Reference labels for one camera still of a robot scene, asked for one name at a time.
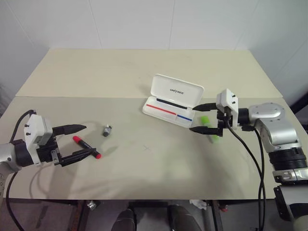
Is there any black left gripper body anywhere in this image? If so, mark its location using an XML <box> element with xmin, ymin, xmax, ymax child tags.
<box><xmin>37</xmin><ymin>136</ymin><xmax>64</xmax><ymax>167</ymax></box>

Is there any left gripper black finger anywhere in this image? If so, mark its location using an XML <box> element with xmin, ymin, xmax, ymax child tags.
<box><xmin>51</xmin><ymin>124</ymin><xmax>88</xmax><ymax>138</ymax></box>
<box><xmin>58</xmin><ymin>147</ymin><xmax>97</xmax><ymax>167</ymax></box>

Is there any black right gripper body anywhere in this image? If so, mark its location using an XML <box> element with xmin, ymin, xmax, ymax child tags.
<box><xmin>216</xmin><ymin>108</ymin><xmax>233</xmax><ymax>138</ymax></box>

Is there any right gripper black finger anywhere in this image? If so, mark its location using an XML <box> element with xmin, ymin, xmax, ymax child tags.
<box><xmin>189</xmin><ymin>126</ymin><xmax>223</xmax><ymax>138</ymax></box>
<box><xmin>192</xmin><ymin>102</ymin><xmax>218</xmax><ymax>113</ymax></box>

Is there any white hinged pencil case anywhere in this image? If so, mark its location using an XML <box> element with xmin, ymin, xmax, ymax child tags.
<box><xmin>141</xmin><ymin>73</ymin><xmax>205</xmax><ymax>129</ymax></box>

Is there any green highlighter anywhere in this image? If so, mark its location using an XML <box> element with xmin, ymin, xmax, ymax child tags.
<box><xmin>200</xmin><ymin>115</ymin><xmax>221</xmax><ymax>144</ymax></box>

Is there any black marker with red caps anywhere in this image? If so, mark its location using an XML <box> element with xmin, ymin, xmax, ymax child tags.
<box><xmin>72</xmin><ymin>135</ymin><xmax>103</xmax><ymax>160</ymax></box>

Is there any black pen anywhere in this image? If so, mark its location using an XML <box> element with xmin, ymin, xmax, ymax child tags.
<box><xmin>155</xmin><ymin>97</ymin><xmax>189</xmax><ymax>110</ymax></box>

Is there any white crumpled paper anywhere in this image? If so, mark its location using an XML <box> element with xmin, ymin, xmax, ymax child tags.
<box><xmin>189</xmin><ymin>199</ymin><xmax>208</xmax><ymax>210</ymax></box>

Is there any dark rounded shape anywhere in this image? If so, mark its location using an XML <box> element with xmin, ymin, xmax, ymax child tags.
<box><xmin>111</xmin><ymin>208</ymin><xmax>138</xmax><ymax>231</ymax></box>
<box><xmin>167</xmin><ymin>204</ymin><xmax>201</xmax><ymax>231</ymax></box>

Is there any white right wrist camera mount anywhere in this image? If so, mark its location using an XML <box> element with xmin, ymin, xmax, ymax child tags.
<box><xmin>216</xmin><ymin>88</ymin><xmax>240</xmax><ymax>128</ymax></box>

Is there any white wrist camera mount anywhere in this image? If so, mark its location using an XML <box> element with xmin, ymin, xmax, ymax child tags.
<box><xmin>216</xmin><ymin>88</ymin><xmax>240</xmax><ymax>128</ymax></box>
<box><xmin>23</xmin><ymin>114</ymin><xmax>53</xmax><ymax>167</ymax></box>

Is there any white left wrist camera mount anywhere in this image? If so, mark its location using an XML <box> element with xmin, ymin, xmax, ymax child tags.
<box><xmin>23</xmin><ymin>114</ymin><xmax>53</xmax><ymax>167</ymax></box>

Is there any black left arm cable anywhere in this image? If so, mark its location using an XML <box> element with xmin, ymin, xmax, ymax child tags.
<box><xmin>4</xmin><ymin>109</ymin><xmax>37</xmax><ymax>231</ymax></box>

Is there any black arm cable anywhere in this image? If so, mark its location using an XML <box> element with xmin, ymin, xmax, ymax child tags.
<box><xmin>242</xmin><ymin>126</ymin><xmax>267</xmax><ymax>231</ymax></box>
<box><xmin>225</xmin><ymin>125</ymin><xmax>265</xmax><ymax>231</ymax></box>
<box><xmin>4</xmin><ymin>109</ymin><xmax>37</xmax><ymax>231</ymax></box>

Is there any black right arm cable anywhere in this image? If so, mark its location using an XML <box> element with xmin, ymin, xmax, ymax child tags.
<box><xmin>225</xmin><ymin>125</ymin><xmax>265</xmax><ymax>231</ymax></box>
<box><xmin>242</xmin><ymin>126</ymin><xmax>267</xmax><ymax>231</ymax></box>

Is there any black table frame leg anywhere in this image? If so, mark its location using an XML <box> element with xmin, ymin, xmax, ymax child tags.
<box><xmin>72</xmin><ymin>199</ymin><xmax>90</xmax><ymax>231</ymax></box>
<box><xmin>211</xmin><ymin>199</ymin><xmax>226</xmax><ymax>231</ymax></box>

